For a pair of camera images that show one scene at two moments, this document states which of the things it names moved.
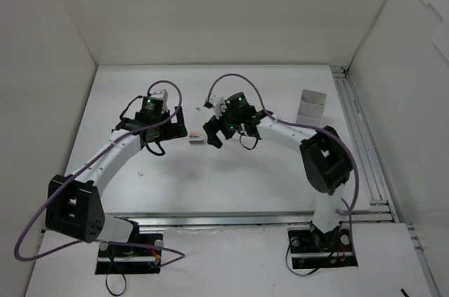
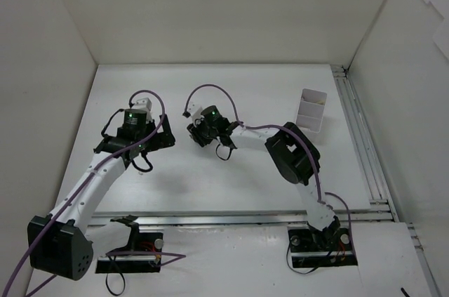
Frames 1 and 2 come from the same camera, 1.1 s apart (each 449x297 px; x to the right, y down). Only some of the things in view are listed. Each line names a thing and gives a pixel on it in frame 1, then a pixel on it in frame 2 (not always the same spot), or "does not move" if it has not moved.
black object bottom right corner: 404,293 does not move
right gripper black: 220,128 to 200,134
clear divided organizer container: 311,108 does not move
